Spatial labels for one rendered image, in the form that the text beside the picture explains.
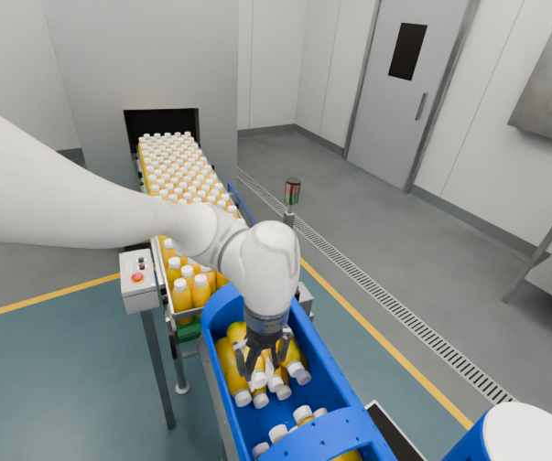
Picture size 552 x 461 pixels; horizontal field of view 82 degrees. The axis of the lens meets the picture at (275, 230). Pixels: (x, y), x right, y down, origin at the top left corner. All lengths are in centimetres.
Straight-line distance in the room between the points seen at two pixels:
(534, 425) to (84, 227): 109
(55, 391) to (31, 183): 212
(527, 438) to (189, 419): 151
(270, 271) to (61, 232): 31
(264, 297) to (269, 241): 10
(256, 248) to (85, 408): 183
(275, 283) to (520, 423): 79
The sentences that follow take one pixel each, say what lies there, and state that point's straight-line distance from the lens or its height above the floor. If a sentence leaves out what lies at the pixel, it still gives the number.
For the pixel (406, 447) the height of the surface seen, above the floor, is 15.
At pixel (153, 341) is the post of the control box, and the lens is 141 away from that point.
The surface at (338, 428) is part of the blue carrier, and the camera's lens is 69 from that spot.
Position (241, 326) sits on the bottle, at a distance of 91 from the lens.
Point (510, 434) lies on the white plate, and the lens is 109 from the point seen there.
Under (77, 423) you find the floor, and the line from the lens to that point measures 219.
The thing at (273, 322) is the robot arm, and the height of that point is 138.
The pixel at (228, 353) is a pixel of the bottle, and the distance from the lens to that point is 92.
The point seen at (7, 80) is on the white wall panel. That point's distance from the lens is 478.
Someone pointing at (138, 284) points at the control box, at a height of 110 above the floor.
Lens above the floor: 184
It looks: 35 degrees down
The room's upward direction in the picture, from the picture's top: 6 degrees clockwise
